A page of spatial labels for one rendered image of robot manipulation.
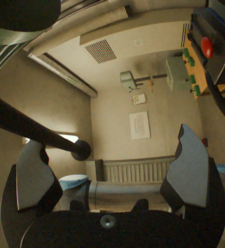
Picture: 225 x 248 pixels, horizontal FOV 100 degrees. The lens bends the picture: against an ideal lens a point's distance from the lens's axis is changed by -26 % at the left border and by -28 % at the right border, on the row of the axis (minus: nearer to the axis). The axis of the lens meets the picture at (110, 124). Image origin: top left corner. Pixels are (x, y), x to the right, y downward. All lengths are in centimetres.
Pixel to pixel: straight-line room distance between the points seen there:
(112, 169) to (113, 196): 270
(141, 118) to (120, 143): 76
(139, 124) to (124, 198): 261
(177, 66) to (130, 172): 237
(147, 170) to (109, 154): 98
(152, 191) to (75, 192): 26
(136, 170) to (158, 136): 91
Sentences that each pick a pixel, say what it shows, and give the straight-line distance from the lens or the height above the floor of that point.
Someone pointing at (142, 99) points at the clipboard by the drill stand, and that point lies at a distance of 307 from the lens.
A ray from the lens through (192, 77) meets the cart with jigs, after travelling 167.
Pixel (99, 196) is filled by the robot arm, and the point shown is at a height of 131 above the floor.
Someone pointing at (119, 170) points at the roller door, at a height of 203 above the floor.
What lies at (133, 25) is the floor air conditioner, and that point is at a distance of 157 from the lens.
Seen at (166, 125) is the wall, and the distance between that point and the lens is 296.
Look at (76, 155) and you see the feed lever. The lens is 20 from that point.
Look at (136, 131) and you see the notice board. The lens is 296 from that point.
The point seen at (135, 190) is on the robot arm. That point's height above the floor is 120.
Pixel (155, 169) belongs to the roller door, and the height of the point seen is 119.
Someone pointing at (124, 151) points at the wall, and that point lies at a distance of 304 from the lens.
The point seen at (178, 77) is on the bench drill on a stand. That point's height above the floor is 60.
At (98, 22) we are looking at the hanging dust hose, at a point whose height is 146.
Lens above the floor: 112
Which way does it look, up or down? 19 degrees up
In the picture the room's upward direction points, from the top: 98 degrees counter-clockwise
